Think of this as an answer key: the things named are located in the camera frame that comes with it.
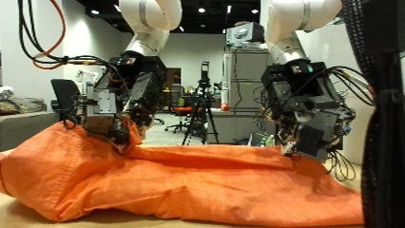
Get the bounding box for orange shirt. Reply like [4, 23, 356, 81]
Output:
[0, 122, 365, 228]

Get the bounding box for green bottles pack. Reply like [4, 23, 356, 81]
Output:
[248, 132, 276, 147]

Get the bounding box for orange office chair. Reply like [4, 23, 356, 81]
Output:
[164, 96, 196, 134]

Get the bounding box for black office chair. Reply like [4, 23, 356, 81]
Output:
[50, 78, 84, 122]

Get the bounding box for low grey counter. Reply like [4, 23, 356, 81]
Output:
[207, 108, 277, 145]

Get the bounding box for tall grey metal cabinet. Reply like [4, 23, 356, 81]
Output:
[222, 47, 271, 112]

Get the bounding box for brown plush blanket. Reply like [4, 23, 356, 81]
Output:
[0, 96, 48, 116]

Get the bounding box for grey device box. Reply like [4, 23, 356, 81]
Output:
[225, 21, 267, 48]

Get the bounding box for grey sofa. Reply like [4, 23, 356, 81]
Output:
[0, 110, 62, 152]

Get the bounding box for black hand wiring cables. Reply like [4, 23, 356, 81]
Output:
[327, 66, 376, 183]

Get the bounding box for black camera tripod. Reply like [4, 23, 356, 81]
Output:
[182, 61, 222, 146]

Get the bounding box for black mesh cable sleeve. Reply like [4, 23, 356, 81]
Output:
[341, 0, 405, 228]

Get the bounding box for orange cable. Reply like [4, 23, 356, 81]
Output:
[32, 0, 70, 70]

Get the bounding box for black cable bundle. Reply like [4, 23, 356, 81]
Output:
[16, 0, 112, 66]

